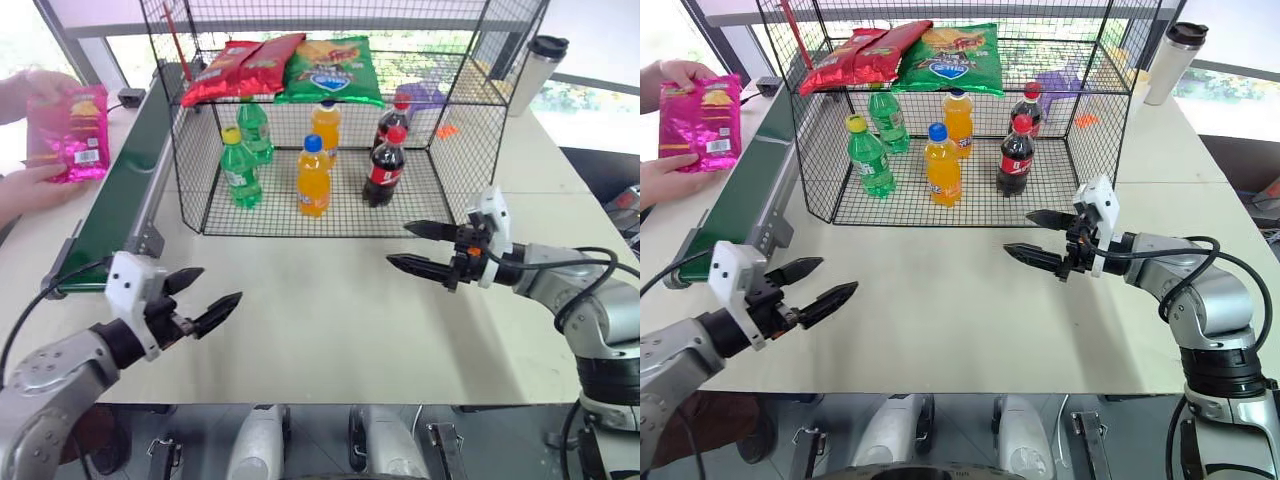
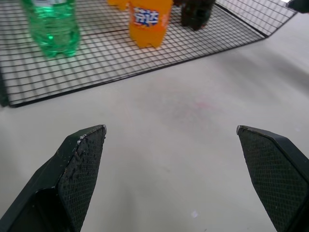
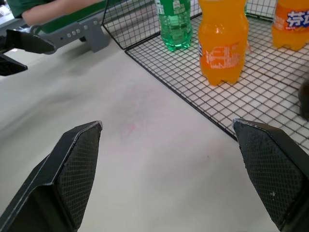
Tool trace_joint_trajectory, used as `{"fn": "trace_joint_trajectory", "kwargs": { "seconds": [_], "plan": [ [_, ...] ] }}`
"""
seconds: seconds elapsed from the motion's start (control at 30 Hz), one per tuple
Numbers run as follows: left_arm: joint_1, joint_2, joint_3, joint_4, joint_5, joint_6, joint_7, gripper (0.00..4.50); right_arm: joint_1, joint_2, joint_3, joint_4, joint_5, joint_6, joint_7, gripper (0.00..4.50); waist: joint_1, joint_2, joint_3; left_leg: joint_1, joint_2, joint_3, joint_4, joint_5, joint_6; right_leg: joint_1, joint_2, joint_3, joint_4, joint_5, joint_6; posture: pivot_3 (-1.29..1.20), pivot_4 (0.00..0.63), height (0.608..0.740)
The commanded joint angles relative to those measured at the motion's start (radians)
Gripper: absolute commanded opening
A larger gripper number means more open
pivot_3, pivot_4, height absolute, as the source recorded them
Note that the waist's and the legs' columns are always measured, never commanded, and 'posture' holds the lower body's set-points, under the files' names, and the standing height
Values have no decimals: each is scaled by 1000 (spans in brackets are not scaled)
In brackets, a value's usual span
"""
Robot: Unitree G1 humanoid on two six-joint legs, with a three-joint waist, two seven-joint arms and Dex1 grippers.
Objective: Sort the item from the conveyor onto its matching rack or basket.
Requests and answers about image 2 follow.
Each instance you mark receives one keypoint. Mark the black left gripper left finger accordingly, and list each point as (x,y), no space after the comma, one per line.
(60,183)

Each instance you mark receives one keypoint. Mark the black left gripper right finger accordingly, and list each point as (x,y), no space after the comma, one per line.
(277,178)

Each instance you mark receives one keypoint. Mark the green plastic soda bottle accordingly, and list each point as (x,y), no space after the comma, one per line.
(54,29)

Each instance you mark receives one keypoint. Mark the orange Fanta soda bottle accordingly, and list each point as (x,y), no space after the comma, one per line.
(149,23)

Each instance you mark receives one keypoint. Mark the dark cola soda bottle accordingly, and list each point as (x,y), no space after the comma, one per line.
(196,13)

